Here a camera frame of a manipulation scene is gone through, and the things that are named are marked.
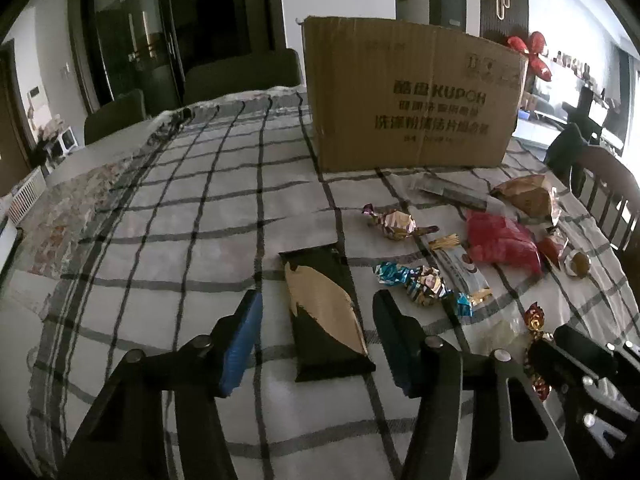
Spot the red foil balloon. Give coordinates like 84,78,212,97
507,31,553,81

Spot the purple gold wrapped candy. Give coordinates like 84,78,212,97
361,203,440,242

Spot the floral cloth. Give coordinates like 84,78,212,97
15,155,151,281

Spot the black gold snack bar packet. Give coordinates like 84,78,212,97
278,242,377,383

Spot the brown cardboard box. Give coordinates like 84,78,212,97
300,16,530,173

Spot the white slatted basket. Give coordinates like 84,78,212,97
7,167,46,223

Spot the dark green chair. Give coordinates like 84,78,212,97
84,89,148,146
182,49,303,106
545,122,601,181

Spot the clear long snack packet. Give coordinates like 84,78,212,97
410,172,506,211

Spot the white snack bar packet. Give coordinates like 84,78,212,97
429,234,493,307

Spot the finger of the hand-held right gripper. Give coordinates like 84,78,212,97
552,324,640,377
529,341,601,397

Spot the brown gold snack packet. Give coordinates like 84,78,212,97
490,175,561,226

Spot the small round brown candy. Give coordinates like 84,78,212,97
565,250,592,278

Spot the white low cabinet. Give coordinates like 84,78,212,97
515,112,566,151

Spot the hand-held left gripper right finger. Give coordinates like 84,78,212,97
372,290,581,480

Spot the blue foil candy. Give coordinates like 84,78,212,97
372,261,473,318

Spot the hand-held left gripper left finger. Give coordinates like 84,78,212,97
60,290,264,480

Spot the wooden slatted chair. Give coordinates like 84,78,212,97
570,145,640,271

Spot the red snack packet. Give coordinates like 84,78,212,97
465,210,543,275

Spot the dark glass door cabinet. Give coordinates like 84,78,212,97
67,0,281,111

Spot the plaid tablecloth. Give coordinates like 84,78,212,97
30,85,640,480

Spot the small red wrapped candy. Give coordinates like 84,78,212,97
537,230,568,271

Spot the red gold candy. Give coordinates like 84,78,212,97
521,302,556,403

